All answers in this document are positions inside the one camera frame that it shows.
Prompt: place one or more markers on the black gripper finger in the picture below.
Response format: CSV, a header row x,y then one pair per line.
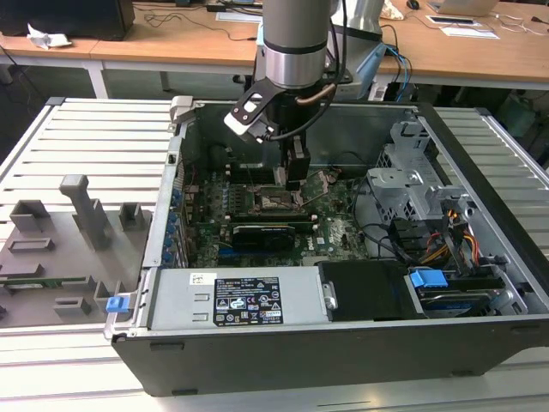
x,y
298,169

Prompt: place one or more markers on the CPU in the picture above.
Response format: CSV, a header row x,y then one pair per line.
x,y
280,176

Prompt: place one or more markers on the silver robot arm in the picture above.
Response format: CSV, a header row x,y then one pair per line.
x,y
293,43

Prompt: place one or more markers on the CPU socket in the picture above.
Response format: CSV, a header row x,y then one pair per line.
x,y
270,201

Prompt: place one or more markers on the black RAM slot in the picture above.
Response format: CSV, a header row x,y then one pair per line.
x,y
257,221
253,173

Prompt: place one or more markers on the green motherboard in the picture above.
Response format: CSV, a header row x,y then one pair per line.
x,y
334,232

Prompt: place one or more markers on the black graphics card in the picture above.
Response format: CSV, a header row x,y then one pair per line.
x,y
263,237

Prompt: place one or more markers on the metal drive cage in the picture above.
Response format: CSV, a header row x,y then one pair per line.
x,y
399,189

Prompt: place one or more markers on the white paper sheet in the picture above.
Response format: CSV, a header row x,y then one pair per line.
x,y
472,32
231,16

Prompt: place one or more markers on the wooden desk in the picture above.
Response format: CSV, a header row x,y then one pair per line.
x,y
180,47
51,53

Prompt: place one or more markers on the beige crumpled bag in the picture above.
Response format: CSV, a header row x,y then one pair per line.
x,y
393,10

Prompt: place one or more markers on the black computer mouse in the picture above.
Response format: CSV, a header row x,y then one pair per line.
x,y
413,4

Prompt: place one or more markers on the blue disk carrier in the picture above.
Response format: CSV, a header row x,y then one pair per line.
x,y
429,283

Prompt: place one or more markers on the grey power supply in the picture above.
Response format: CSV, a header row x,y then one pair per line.
x,y
180,300

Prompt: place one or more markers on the white tablet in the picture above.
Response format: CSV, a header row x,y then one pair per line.
x,y
454,20

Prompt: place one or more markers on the black PC case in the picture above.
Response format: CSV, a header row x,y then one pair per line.
x,y
300,360

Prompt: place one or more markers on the silver laptop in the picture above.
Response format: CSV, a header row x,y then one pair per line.
x,y
467,6

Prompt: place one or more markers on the hard disk drive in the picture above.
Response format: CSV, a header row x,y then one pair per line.
x,y
459,307

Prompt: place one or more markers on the blue case latch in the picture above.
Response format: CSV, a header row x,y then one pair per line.
x,y
116,304

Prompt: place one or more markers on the black computer tower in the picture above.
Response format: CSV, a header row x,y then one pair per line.
x,y
64,17

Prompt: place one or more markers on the grey parts rack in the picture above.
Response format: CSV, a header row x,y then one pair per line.
x,y
64,257

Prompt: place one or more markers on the crumpled white paper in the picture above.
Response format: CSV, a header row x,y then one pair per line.
x,y
47,39

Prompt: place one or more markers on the green RAM stick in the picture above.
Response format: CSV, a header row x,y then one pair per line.
x,y
64,281

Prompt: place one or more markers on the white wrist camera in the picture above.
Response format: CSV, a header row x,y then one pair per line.
x,y
236,122

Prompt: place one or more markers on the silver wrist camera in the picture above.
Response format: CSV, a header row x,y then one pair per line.
x,y
349,91

